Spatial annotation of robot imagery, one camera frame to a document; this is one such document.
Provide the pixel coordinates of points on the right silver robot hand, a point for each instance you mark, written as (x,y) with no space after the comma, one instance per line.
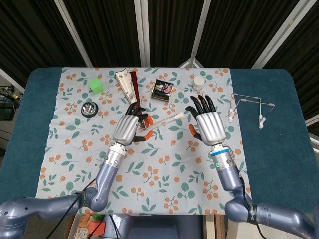
(210,128)

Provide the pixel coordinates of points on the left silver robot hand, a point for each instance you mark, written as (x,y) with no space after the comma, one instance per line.
(125,128)

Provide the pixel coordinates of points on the small white cap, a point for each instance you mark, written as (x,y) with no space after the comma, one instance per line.
(180,115)

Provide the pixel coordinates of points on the clear glass test tube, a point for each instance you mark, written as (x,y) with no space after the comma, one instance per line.
(164,121)

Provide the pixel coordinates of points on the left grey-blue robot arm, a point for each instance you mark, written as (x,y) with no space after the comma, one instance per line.
(104,176)

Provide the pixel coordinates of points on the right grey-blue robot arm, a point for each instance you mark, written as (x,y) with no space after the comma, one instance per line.
(229,176)

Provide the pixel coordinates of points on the dark red folding fan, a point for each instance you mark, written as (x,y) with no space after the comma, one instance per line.
(132,92)

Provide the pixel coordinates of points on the round metal tin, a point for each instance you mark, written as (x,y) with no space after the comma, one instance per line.
(89,109)

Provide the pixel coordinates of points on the white round jar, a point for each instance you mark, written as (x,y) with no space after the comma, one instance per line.
(199,83)

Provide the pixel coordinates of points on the green cube block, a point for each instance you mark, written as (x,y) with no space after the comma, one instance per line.
(96,85)

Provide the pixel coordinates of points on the black food tin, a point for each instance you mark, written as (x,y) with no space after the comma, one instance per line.
(162,89)

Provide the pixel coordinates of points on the floral fruit print tablecloth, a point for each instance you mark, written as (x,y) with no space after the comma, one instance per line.
(162,174)

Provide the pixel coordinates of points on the blue table cover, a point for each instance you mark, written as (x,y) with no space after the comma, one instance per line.
(274,99)

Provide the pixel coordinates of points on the white framed dark partition screen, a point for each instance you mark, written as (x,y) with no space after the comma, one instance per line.
(142,25)

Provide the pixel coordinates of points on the grey-blue robot torso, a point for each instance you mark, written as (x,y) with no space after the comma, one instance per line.
(162,229)

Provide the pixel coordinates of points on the white board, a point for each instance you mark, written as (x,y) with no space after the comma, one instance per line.
(241,231)

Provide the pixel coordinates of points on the cardboard box with orange items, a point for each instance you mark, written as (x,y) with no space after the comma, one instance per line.
(82,231)

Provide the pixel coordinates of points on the black equipment box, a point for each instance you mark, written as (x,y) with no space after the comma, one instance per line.
(6,110)

